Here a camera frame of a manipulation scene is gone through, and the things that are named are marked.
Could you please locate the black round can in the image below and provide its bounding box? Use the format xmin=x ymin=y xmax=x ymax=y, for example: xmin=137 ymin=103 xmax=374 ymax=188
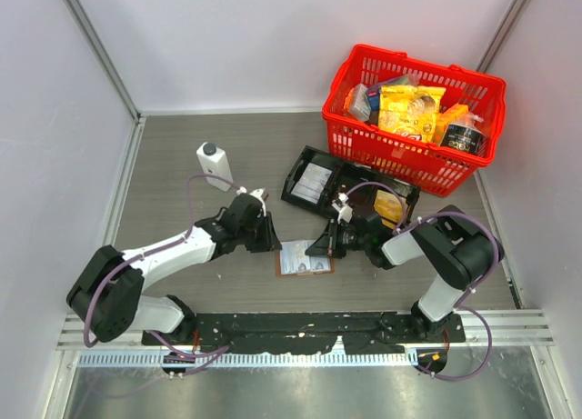
xmin=440 ymin=123 xmax=486 ymax=155

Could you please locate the white cards stack in tray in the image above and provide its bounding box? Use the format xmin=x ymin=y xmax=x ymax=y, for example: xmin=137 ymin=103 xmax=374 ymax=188
xmin=291 ymin=163 xmax=332 ymax=204

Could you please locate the brown leather card holder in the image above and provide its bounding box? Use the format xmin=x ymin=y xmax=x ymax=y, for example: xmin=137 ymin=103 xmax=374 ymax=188
xmin=275 ymin=240 xmax=335 ymax=277

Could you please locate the yellow cards stack in tray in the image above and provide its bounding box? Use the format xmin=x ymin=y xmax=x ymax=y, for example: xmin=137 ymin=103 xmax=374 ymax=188
xmin=374 ymin=190 xmax=405 ymax=229

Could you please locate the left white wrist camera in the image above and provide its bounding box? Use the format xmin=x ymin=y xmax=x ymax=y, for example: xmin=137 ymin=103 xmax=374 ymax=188
xmin=236 ymin=186 xmax=268 ymax=204

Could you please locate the white id card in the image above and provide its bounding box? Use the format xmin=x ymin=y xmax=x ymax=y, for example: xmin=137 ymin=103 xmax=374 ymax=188
xmin=279 ymin=240 xmax=313 ymax=275

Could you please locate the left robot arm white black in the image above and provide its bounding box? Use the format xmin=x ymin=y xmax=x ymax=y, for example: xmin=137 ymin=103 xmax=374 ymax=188
xmin=65 ymin=188 xmax=281 ymax=347

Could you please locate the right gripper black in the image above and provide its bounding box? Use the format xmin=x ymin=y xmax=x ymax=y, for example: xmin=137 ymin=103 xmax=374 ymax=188
xmin=306 ymin=218 xmax=371 ymax=258

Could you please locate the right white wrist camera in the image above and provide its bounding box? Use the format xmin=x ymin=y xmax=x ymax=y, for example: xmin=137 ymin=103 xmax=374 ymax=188
xmin=331 ymin=193 xmax=353 ymax=224

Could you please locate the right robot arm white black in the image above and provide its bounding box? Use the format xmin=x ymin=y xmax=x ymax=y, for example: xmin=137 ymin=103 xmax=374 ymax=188
xmin=306 ymin=205 xmax=505 ymax=342

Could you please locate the white bottle grey cap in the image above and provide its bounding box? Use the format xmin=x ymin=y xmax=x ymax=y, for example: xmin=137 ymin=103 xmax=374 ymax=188
xmin=196 ymin=142 xmax=233 ymax=192

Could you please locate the orange snack packet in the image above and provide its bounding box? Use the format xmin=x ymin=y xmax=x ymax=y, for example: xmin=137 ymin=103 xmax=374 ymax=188
xmin=432 ymin=103 xmax=468 ymax=145

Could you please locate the white slotted cable duct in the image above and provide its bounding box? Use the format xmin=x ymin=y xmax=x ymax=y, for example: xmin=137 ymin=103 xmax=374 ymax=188
xmin=77 ymin=349 xmax=418 ymax=368

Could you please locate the red plastic shopping basket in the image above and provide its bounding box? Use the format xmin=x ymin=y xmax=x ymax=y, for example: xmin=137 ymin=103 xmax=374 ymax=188
xmin=322 ymin=45 xmax=506 ymax=197

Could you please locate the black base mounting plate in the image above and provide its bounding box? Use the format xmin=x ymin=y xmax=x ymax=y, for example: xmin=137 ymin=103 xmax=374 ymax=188
xmin=159 ymin=311 xmax=466 ymax=355

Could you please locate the yellow snack bag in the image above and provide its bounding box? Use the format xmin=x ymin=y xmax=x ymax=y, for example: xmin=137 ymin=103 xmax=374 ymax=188
xmin=378 ymin=85 xmax=446 ymax=143

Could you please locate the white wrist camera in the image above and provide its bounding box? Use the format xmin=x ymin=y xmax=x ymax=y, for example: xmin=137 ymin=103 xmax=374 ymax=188
xmin=331 ymin=193 xmax=353 ymax=224
xmin=236 ymin=186 xmax=268 ymax=204

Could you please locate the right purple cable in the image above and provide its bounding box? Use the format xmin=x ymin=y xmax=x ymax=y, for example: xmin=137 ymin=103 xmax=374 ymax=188
xmin=338 ymin=181 xmax=501 ymax=380

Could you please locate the black compartment tray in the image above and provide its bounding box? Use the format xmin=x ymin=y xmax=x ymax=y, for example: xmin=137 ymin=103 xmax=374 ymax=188
xmin=281 ymin=146 xmax=420 ymax=219

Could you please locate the grey carton box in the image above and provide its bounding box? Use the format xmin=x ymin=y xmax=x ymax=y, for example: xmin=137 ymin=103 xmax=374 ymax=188
xmin=343 ymin=84 xmax=371 ymax=122

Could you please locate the purple cable under left base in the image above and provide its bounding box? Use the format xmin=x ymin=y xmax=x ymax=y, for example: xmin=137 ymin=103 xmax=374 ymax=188
xmin=145 ymin=327 xmax=237 ymax=375

